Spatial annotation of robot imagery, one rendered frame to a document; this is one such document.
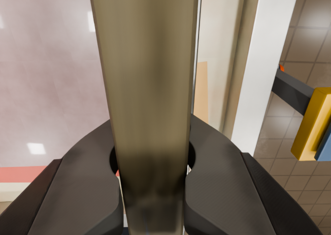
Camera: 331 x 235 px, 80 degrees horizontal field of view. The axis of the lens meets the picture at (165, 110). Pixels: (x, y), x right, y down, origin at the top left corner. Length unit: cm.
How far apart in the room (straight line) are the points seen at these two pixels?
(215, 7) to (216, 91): 10
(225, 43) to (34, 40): 22
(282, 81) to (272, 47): 29
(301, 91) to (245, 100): 24
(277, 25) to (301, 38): 125
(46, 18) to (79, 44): 4
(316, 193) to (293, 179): 36
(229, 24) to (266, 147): 159
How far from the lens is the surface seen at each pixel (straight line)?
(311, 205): 263
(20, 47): 30
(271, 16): 24
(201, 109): 29
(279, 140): 181
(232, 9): 26
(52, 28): 27
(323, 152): 41
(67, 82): 29
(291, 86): 51
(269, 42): 25
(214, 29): 26
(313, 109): 39
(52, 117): 32
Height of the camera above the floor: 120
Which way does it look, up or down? 61 degrees down
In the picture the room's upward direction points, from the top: 175 degrees clockwise
